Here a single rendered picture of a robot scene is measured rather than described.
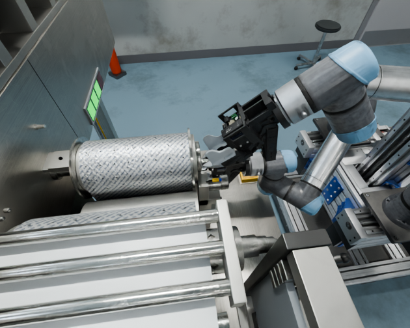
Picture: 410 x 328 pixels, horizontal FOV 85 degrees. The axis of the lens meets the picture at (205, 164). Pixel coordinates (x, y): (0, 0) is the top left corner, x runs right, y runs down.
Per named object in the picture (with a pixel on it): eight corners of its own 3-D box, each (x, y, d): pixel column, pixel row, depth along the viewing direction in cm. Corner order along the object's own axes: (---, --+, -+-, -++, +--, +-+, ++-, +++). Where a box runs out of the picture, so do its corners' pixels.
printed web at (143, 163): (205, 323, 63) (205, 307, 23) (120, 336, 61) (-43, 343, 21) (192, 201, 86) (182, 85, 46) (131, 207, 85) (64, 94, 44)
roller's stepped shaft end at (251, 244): (278, 256, 34) (284, 250, 32) (239, 261, 34) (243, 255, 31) (271, 235, 36) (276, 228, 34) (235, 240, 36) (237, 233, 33)
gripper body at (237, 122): (214, 116, 48) (264, 81, 42) (236, 136, 53) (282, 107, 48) (220, 142, 43) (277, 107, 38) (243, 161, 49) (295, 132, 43)
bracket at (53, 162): (71, 170, 50) (68, 165, 48) (45, 173, 49) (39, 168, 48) (77, 153, 53) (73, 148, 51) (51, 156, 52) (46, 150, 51)
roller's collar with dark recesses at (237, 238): (241, 274, 34) (246, 264, 29) (202, 280, 34) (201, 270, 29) (232, 233, 38) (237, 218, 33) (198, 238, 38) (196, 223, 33)
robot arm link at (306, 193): (386, 96, 77) (311, 217, 78) (353, 84, 81) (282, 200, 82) (403, 79, 66) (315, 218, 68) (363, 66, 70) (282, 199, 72)
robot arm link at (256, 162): (254, 161, 77) (261, 181, 72) (241, 163, 76) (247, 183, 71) (259, 147, 71) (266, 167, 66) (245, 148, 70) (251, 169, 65)
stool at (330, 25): (315, 56, 333) (332, 14, 289) (336, 75, 302) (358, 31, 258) (285, 60, 325) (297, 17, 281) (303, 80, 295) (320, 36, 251)
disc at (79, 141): (94, 209, 55) (64, 177, 43) (92, 209, 55) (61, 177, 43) (103, 161, 63) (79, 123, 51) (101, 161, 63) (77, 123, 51)
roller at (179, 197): (202, 247, 55) (201, 230, 45) (95, 261, 53) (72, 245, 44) (197, 204, 62) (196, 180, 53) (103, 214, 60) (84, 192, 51)
